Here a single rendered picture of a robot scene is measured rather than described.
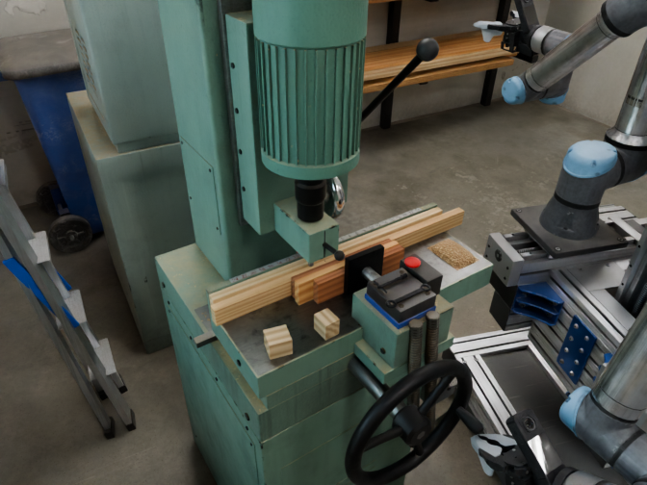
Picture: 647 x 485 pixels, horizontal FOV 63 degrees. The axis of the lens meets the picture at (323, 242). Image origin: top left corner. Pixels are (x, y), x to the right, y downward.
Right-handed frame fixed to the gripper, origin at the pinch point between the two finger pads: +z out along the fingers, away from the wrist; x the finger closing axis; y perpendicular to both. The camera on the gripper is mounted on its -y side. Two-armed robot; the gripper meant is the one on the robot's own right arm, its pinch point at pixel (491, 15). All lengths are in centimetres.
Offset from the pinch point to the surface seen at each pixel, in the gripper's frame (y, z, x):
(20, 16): 6, 176, -133
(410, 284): 13, -74, -84
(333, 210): 12, -45, -84
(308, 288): 17, -59, -99
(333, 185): 6, -44, -83
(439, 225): 23, -52, -60
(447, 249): 24, -60, -64
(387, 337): 18, -78, -92
